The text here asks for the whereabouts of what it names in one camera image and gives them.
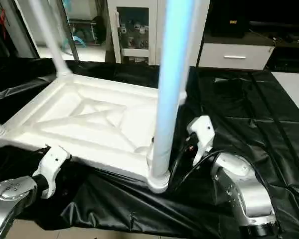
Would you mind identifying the white plastic table top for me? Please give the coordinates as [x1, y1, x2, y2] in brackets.
[0, 73, 188, 195]

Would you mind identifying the black mat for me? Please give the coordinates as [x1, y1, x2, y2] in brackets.
[0, 57, 299, 239]

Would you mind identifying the white drawer unit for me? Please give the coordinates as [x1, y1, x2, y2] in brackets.
[197, 41, 277, 71]

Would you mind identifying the black box with orange label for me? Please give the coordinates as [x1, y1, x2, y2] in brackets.
[208, 0, 252, 38]

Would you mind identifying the white glass-door cabinet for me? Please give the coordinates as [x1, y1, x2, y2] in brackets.
[108, 0, 210, 67]

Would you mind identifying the black TV stand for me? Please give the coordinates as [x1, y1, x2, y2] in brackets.
[248, 20, 299, 48]

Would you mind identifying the light blue plastic stand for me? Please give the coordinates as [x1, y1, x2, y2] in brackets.
[61, 34, 87, 50]

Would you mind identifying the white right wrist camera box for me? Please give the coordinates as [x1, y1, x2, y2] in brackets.
[186, 114, 215, 167]

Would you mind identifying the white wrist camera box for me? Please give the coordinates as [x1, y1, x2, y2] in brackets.
[186, 114, 215, 167]
[31, 145, 72, 200]

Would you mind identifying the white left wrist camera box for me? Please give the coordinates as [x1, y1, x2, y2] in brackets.
[31, 145, 72, 200]

